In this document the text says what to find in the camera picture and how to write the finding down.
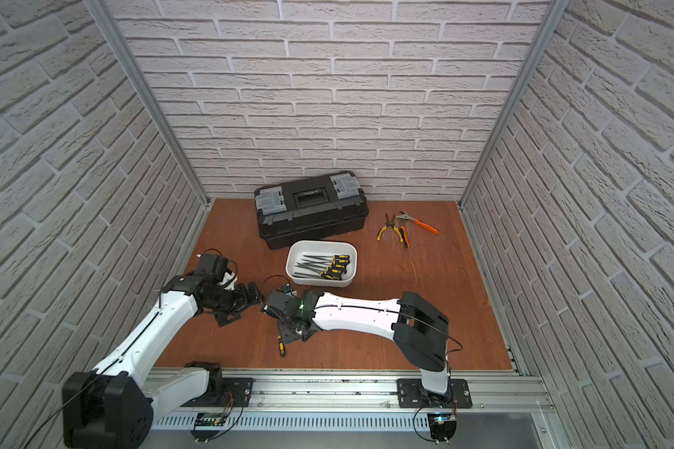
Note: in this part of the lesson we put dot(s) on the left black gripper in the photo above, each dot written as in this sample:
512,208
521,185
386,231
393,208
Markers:
239,300

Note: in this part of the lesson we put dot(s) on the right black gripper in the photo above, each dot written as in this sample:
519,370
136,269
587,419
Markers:
285,334

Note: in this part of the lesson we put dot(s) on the file tool eleventh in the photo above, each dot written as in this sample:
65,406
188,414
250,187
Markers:
333,275

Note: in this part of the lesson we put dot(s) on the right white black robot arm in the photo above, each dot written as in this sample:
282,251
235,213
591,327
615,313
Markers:
418,328

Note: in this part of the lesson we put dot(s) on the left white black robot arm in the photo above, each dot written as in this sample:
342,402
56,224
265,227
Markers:
112,406

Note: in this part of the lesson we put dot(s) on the white plastic storage box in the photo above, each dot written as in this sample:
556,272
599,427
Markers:
300,248

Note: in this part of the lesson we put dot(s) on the black plastic toolbox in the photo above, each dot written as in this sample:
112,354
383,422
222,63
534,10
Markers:
310,208

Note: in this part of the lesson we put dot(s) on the left control circuit board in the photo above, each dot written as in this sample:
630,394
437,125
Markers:
208,426

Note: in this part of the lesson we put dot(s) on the control circuit board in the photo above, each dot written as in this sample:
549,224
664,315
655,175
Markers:
442,426
208,426

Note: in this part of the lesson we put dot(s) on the right control circuit board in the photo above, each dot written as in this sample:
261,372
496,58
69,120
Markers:
442,426

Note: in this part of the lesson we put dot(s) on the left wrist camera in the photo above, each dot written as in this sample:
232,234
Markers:
229,282

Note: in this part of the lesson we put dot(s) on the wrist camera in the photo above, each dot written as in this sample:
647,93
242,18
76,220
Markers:
229,282
288,290

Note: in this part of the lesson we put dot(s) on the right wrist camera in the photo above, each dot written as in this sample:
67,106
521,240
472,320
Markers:
288,290

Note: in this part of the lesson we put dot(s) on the aluminium front rail frame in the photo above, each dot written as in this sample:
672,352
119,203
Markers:
344,391

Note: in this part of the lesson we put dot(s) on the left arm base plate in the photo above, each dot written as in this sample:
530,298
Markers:
221,393

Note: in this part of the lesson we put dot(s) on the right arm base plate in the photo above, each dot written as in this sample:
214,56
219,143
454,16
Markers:
412,395

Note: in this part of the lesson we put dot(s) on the yellow handled pliers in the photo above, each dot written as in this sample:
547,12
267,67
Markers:
390,224

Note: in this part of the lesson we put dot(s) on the orange handled pliers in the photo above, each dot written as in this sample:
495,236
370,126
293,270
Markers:
407,217

